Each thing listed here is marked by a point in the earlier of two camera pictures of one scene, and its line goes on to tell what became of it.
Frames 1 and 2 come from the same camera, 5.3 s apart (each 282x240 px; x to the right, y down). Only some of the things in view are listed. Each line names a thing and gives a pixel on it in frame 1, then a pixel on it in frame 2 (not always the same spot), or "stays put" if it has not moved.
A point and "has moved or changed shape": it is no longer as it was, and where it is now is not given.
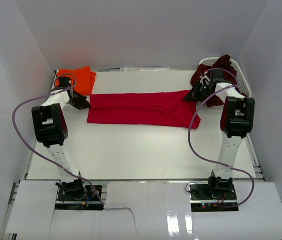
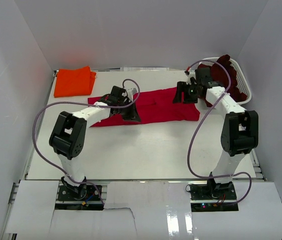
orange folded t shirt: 84,79 stays put
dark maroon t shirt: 230,74 stays put
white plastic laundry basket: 243,85 stays put
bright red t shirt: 159,108 has moved or changed shape
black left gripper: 83,103 → 133,115
